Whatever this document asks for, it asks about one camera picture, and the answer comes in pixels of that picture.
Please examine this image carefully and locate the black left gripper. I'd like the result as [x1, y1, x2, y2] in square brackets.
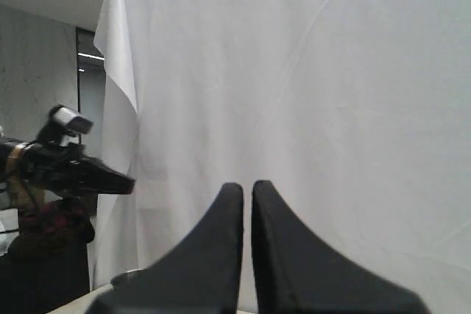
[18, 142, 135, 196]

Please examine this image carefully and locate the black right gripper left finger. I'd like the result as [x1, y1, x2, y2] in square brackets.
[87, 183, 244, 313]

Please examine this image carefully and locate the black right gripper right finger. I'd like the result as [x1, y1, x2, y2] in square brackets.
[251, 180, 429, 313]

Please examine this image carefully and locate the steel cup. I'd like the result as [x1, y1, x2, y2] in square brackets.
[110, 268, 145, 289]

